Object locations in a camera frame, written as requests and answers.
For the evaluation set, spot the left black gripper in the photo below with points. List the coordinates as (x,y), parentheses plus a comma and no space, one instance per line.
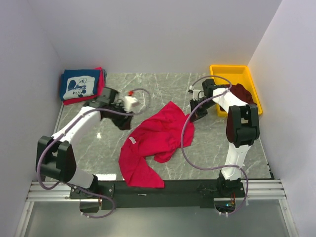
(124,124)

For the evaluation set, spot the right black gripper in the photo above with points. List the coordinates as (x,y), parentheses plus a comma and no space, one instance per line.
(197,114)

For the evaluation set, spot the bright red t-shirt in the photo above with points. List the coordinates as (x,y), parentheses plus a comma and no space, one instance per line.
(158,136)

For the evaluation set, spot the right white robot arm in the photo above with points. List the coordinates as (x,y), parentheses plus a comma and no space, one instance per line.
(242,127)

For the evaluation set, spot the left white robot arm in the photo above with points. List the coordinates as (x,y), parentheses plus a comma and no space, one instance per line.
(55,154)

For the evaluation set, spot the folded red t-shirt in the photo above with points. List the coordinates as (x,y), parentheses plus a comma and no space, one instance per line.
(101,85)

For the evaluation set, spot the dark maroon t-shirt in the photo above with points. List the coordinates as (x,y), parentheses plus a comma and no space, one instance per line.
(241,93)

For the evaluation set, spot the yellow plastic bin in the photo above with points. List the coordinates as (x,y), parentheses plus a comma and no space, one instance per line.
(238,74)

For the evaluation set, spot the folded blue printed t-shirt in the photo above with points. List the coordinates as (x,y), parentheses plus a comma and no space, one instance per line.
(78,83)

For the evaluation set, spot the black base bar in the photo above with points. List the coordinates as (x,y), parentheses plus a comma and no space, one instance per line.
(176,193)

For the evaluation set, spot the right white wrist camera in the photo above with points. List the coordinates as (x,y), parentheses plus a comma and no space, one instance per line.
(196,94)

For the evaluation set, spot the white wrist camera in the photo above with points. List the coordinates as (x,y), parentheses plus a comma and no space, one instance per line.
(196,94)
(129,102)

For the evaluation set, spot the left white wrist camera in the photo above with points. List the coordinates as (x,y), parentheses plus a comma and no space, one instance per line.
(129,102)

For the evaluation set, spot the aluminium rail frame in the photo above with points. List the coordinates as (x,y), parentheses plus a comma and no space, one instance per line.
(258,190)

